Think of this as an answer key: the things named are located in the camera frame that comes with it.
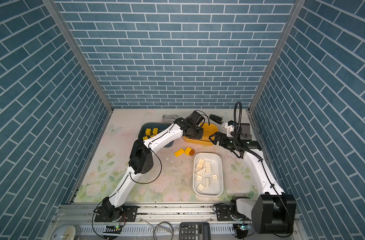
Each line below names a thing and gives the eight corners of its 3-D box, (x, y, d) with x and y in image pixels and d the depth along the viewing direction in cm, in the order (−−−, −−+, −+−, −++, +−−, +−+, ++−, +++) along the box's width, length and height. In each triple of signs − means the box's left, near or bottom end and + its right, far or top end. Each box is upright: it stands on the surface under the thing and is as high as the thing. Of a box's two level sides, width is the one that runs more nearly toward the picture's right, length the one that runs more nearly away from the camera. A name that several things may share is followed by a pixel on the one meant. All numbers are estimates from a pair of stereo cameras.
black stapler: (208, 119, 117) (209, 116, 114) (211, 116, 120) (212, 112, 117) (220, 125, 114) (220, 121, 111) (222, 121, 116) (223, 117, 113)
